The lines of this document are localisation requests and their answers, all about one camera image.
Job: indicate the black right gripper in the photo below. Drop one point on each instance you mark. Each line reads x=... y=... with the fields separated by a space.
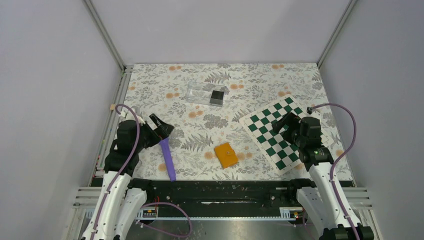
x=292 y=120

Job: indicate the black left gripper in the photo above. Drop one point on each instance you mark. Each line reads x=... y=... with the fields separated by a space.
x=163 y=131

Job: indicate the clear acrylic card box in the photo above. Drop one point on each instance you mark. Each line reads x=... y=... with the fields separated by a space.
x=200 y=92

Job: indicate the orange leather card holder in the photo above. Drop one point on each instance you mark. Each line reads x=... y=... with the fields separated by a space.
x=226 y=155

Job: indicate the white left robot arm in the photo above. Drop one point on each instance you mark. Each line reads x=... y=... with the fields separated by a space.
x=119 y=203

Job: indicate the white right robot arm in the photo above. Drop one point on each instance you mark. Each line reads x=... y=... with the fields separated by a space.
x=322 y=196

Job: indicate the black credit card stack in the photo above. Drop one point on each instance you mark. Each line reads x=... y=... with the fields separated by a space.
x=216 y=98

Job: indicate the purple marker pen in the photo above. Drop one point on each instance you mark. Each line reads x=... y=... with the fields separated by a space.
x=165 y=147

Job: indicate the green white chessboard mat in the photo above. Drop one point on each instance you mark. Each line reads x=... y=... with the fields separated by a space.
x=281 y=155

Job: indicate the floral patterned table mat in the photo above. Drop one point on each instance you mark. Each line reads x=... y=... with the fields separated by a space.
x=161 y=89

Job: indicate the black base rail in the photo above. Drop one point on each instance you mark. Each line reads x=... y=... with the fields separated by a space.
x=225 y=199

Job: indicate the left aluminium frame post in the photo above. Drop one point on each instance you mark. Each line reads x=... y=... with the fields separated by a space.
x=93 y=13

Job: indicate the aluminium frame post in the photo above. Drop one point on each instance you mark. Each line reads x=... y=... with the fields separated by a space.
x=93 y=13
x=339 y=27

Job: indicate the right aluminium frame post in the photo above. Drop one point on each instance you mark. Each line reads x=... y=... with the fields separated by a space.
x=339 y=27

